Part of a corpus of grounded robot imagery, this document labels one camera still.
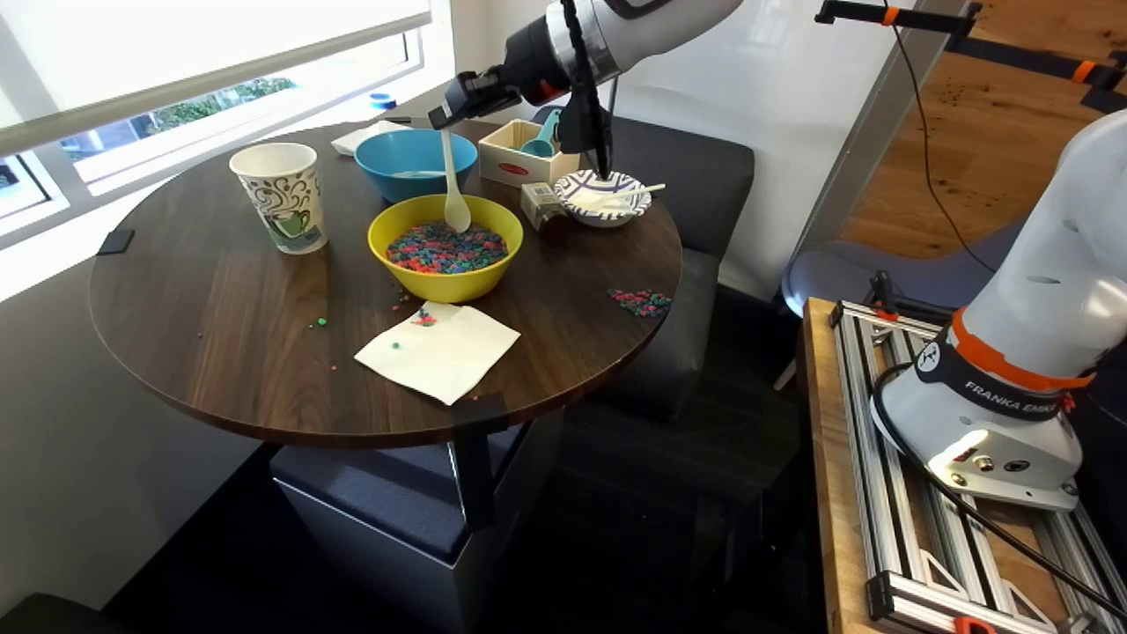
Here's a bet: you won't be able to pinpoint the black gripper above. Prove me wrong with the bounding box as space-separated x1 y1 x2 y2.
425 66 522 130

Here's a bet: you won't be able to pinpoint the white plastic spoon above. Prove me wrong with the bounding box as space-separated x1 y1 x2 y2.
441 130 473 233

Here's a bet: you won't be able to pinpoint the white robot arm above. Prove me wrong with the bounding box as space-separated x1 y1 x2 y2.
428 0 1127 511

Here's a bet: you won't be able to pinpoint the blue bowl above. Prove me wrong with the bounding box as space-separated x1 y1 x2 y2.
353 127 479 201

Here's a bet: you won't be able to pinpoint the yellow bowl with beads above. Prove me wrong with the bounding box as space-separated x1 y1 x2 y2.
367 193 524 302

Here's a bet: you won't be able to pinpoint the wooden box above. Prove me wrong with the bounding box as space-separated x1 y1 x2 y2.
479 120 580 184

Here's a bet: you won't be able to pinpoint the teal scoop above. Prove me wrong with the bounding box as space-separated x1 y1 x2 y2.
522 109 560 158

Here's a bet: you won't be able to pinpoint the small wooden block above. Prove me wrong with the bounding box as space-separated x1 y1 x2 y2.
522 184 562 227

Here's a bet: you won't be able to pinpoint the white napkin near window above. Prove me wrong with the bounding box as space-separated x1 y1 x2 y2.
330 120 409 158

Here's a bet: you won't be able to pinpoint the patterned small plate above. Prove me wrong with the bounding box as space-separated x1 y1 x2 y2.
554 170 651 227

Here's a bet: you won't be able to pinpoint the round dark wooden table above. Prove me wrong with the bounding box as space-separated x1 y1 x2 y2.
84 113 688 532

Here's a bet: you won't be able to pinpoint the patterned paper cup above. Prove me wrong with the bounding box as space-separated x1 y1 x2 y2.
229 140 328 258

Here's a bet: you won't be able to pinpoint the white napkin near front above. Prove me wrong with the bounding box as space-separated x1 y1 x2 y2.
355 302 517 405

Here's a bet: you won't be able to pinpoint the spilled colourful beads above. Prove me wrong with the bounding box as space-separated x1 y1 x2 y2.
610 288 674 316

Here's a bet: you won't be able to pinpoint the dark armchair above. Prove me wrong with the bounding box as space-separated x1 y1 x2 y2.
566 117 762 496

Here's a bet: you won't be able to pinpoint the aluminium frame robot mount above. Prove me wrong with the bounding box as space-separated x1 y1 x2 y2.
804 299 1127 634

